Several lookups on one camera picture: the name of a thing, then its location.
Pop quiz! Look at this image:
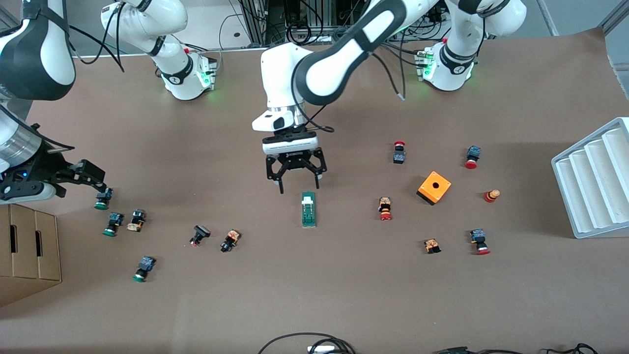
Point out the orange button enclosure box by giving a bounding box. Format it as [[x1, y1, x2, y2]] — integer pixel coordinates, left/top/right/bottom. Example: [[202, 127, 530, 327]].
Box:
[[416, 171, 452, 206]]

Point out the brown cardboard box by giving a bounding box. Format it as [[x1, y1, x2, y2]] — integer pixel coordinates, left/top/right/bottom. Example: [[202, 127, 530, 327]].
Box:
[[0, 203, 62, 308]]

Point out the black curly cable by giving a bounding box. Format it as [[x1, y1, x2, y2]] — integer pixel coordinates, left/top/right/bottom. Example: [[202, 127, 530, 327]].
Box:
[[541, 343, 600, 354]]

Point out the green load switch white lever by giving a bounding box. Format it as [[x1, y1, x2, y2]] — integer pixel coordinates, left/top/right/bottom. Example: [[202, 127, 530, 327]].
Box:
[[301, 191, 317, 228]]

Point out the black round button orange block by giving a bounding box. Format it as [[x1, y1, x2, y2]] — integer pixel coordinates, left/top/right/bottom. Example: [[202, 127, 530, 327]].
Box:
[[220, 229, 242, 253]]

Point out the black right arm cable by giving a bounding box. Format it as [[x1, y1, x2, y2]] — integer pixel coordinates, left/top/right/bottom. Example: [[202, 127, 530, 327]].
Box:
[[66, 2, 126, 73]]

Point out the white ridged plastic tray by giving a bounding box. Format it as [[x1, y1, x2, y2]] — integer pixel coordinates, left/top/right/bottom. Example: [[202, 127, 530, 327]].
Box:
[[550, 117, 629, 239]]

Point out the white platform board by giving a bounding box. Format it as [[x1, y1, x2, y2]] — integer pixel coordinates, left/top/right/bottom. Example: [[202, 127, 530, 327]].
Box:
[[69, 0, 286, 59]]

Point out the black straight cable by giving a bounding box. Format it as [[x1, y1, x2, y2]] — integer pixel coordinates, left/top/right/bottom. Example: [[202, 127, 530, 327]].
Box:
[[435, 346, 526, 354]]

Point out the aluminium rack with cables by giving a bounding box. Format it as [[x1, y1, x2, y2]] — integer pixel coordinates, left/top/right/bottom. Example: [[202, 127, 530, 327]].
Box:
[[236, 0, 443, 47]]

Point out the black looped cable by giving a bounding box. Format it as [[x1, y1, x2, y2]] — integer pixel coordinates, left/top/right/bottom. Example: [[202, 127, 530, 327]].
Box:
[[258, 333, 357, 354]]

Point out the green mushroom push button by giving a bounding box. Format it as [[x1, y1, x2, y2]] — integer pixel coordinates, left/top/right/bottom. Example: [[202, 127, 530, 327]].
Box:
[[132, 256, 157, 283], [94, 188, 114, 211], [102, 212, 125, 237]]

